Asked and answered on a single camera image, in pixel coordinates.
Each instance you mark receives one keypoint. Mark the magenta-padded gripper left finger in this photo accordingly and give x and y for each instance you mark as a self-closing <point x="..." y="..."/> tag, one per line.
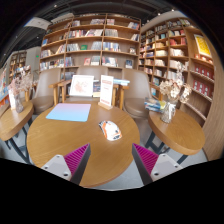
<point x="77" y="159"/>

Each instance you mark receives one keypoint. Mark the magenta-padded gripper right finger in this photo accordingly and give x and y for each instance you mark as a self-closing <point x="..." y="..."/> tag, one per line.
<point x="146" y="160"/>

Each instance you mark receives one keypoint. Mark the white and orange computer mouse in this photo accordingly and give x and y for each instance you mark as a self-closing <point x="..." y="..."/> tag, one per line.
<point x="110" y="130"/>

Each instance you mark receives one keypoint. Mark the pink and blue mouse pad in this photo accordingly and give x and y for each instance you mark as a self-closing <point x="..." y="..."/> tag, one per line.
<point x="69" y="112"/>

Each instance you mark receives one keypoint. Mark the round wooden side table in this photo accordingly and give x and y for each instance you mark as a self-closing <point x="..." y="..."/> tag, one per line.
<point x="176" y="131"/>
<point x="13" y="121"/>

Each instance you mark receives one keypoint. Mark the stack of colourful books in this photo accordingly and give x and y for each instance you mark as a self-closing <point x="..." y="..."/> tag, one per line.
<point x="153" y="105"/>

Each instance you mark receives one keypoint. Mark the glass vase with cream flowers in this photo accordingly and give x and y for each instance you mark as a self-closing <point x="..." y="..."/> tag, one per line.
<point x="170" y="93"/>

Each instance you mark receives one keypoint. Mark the dark book with orange print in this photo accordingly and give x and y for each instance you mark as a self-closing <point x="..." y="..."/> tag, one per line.
<point x="96" y="88"/>

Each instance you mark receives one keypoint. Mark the white framed floral picture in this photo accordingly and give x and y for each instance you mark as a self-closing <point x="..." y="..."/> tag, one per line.
<point x="81" y="85"/>

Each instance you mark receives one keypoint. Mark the white sign on wooden base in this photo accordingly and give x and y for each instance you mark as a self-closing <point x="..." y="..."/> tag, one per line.
<point x="106" y="90"/>

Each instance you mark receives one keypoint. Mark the stack of light blue books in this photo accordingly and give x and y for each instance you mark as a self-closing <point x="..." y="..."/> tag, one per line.
<point x="121" y="82"/>

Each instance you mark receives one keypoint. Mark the glass vase with pink flowers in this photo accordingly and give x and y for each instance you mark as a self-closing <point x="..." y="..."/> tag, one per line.
<point x="19" y="88"/>

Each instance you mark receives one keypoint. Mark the curved wooden bookshelf unit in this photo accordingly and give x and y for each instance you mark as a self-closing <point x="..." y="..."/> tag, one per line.
<point x="196" y="76"/>

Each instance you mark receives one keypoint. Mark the small distant wooden bookshelf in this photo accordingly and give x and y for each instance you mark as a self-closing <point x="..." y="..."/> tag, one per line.
<point x="17" y="65"/>

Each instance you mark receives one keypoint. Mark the large wooden bookshelf unit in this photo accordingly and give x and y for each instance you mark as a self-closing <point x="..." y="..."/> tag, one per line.
<point x="90" y="43"/>

